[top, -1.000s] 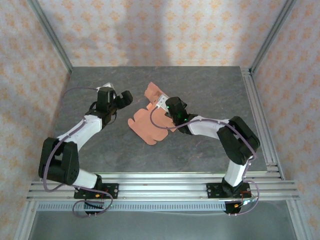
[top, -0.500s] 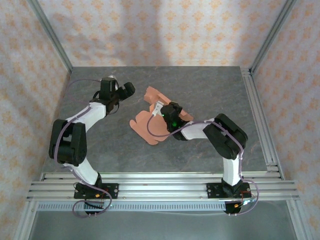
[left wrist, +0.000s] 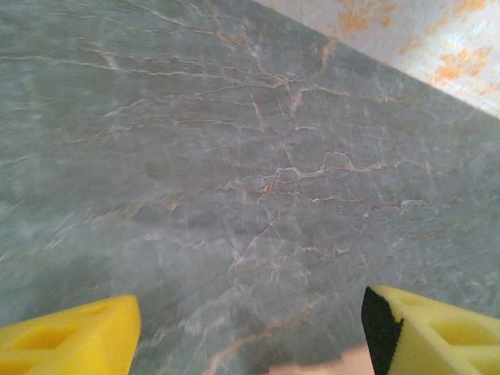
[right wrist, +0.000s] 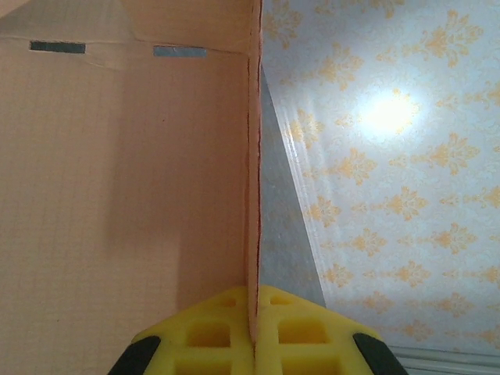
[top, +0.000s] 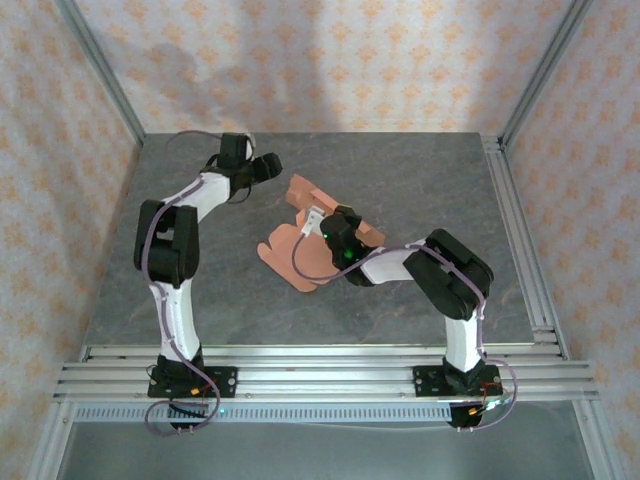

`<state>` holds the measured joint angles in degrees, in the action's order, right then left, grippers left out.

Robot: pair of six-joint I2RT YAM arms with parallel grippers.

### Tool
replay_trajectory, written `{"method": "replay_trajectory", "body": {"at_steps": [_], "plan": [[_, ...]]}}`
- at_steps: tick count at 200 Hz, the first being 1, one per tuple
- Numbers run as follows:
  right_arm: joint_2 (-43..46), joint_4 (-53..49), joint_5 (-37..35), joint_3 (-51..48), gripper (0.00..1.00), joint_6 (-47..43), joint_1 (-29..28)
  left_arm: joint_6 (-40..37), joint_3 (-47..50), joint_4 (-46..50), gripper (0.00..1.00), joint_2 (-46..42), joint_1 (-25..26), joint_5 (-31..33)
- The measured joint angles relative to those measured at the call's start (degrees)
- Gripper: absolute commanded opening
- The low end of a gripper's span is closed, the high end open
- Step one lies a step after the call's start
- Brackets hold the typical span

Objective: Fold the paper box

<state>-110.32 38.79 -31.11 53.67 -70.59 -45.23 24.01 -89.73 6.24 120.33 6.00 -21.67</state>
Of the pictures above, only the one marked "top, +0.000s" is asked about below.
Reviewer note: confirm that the orange cloth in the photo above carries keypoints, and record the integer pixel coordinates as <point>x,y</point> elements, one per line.
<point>280,250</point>

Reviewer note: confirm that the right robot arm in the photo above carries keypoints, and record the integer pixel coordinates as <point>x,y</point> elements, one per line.
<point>462,340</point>

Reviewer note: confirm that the aluminium mounting rails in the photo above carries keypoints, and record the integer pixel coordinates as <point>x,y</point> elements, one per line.
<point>325,375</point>

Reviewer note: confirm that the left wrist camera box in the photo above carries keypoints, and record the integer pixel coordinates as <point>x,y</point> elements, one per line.
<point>251,140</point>

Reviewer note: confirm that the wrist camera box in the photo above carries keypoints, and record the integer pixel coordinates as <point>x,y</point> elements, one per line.
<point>251,140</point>
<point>312,220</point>

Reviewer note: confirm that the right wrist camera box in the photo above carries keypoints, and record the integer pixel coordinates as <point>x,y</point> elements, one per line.
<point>312,220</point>

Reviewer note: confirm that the aluminium frame post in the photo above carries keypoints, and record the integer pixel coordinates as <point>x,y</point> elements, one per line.
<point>595,440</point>
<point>53,440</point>
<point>547,65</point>
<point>100,65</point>

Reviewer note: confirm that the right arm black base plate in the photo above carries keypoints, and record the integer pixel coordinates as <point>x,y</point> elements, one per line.
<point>425,381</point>

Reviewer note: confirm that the aluminium side rail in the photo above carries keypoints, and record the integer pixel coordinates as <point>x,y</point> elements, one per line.
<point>522,250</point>

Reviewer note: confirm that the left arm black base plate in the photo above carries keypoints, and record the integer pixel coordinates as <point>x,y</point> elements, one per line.
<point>225,381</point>

